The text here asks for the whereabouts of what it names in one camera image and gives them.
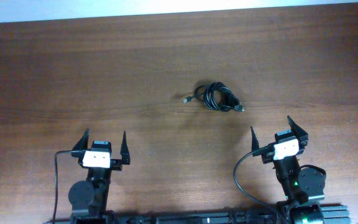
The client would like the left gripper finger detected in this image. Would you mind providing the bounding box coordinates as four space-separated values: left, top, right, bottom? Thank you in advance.
72 128 90 151
120 131 131 165

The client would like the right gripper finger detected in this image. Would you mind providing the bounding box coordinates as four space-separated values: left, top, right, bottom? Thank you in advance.
250 126 260 153
287 115 308 141

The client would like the black usb cable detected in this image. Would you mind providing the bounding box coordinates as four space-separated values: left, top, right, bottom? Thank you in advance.
183 81 246 113

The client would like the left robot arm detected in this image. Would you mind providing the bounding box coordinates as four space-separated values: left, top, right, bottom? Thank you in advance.
68 129 131 224

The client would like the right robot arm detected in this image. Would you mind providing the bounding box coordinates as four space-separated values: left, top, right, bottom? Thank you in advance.
250 116 326 223

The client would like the right camera cable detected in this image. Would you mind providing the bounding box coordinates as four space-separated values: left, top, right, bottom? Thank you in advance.
232 146 284 224

